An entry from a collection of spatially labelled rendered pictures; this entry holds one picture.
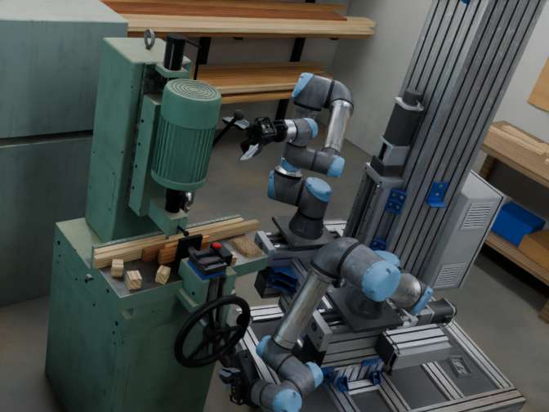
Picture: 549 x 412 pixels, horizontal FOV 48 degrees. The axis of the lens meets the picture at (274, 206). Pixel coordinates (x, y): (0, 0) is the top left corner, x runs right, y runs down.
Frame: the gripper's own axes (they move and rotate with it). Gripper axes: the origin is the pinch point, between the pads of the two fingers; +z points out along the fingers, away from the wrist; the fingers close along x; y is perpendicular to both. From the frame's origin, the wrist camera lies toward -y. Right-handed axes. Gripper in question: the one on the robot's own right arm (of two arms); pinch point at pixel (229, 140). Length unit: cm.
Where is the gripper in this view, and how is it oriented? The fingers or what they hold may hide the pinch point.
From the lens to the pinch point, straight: 198.9
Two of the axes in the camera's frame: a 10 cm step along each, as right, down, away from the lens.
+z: -7.6, 1.6, -6.3
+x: 3.9, 8.9, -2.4
